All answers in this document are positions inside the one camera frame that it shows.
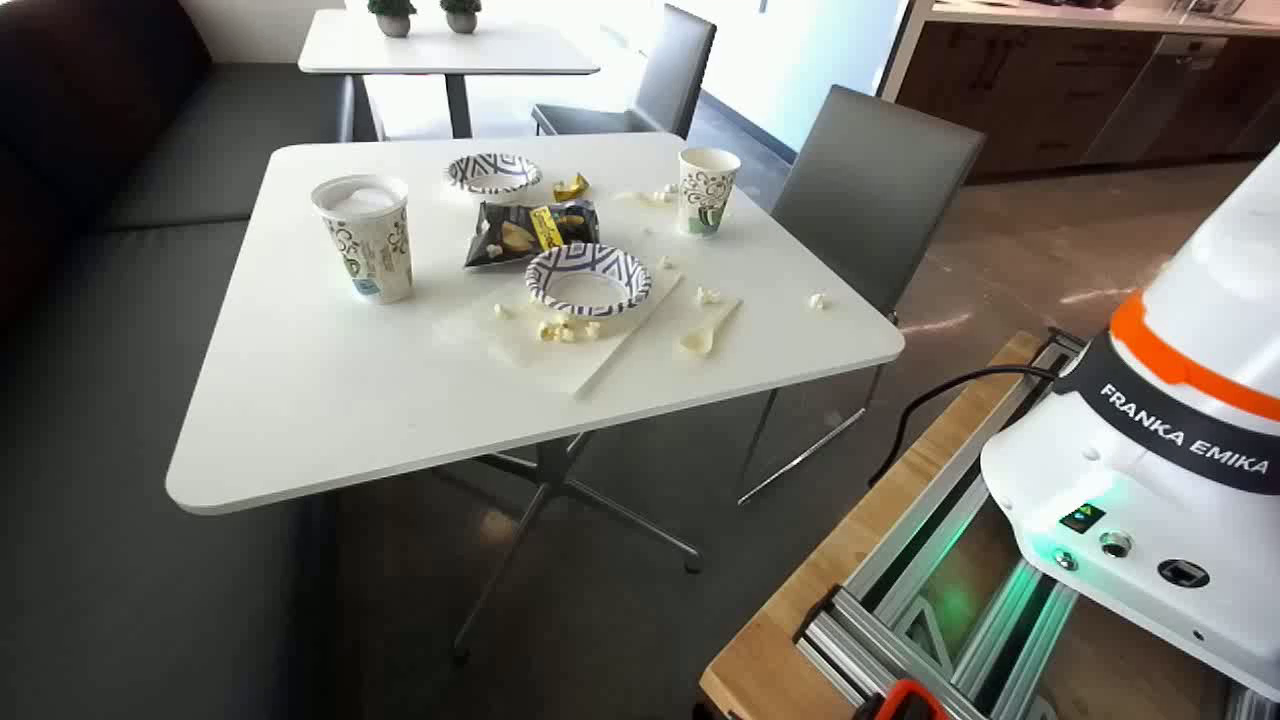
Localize small patterned paper cup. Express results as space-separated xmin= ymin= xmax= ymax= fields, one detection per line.
xmin=674 ymin=143 xmax=744 ymax=241

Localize tall patterned paper cup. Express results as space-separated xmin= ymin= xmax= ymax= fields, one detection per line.
xmin=317 ymin=199 xmax=420 ymax=309

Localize white cutting board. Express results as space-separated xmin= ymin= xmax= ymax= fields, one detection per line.
xmin=437 ymin=262 xmax=690 ymax=403

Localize white plastic spoon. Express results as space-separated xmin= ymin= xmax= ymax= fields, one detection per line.
xmin=673 ymin=292 xmax=746 ymax=366

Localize pale yellow food crumbs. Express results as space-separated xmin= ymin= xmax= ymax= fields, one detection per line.
xmin=528 ymin=312 xmax=607 ymax=349

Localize large blue patterned bowl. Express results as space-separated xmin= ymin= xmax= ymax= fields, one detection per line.
xmin=519 ymin=241 xmax=652 ymax=326

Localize yellow food strip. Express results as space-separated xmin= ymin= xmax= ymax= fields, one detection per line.
xmin=528 ymin=204 xmax=567 ymax=257

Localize small yellow food piece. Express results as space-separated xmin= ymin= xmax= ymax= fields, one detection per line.
xmin=546 ymin=169 xmax=597 ymax=208

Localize black food tray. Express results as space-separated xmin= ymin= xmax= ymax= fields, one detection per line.
xmin=458 ymin=197 xmax=602 ymax=274

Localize small blue patterned bowl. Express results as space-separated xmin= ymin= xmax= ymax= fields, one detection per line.
xmin=445 ymin=150 xmax=544 ymax=204

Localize large white square table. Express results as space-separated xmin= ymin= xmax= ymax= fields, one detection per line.
xmin=158 ymin=127 xmax=907 ymax=667

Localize grey chair with metal legs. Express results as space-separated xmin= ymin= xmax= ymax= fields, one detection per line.
xmin=732 ymin=82 xmax=988 ymax=509

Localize grey chair with armrest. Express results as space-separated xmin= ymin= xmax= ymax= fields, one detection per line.
xmin=528 ymin=0 xmax=718 ymax=143

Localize wooden workbench top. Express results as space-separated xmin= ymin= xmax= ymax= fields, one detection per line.
xmin=695 ymin=328 xmax=1280 ymax=720

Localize small white table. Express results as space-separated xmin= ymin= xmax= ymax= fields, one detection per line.
xmin=291 ymin=9 xmax=602 ymax=143

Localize small potted plant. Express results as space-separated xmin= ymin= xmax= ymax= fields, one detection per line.
xmin=365 ymin=0 xmax=420 ymax=46
xmin=437 ymin=0 xmax=488 ymax=41

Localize brown wooden counter cabinet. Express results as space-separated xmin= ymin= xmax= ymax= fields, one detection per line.
xmin=874 ymin=0 xmax=1280 ymax=190

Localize dark upholstered bench sofa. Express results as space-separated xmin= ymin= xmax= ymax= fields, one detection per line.
xmin=0 ymin=0 xmax=365 ymax=720

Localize black floor cable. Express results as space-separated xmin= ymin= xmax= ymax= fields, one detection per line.
xmin=865 ymin=360 xmax=1061 ymax=494

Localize red clamp handle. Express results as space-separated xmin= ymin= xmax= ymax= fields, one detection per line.
xmin=868 ymin=676 xmax=954 ymax=720

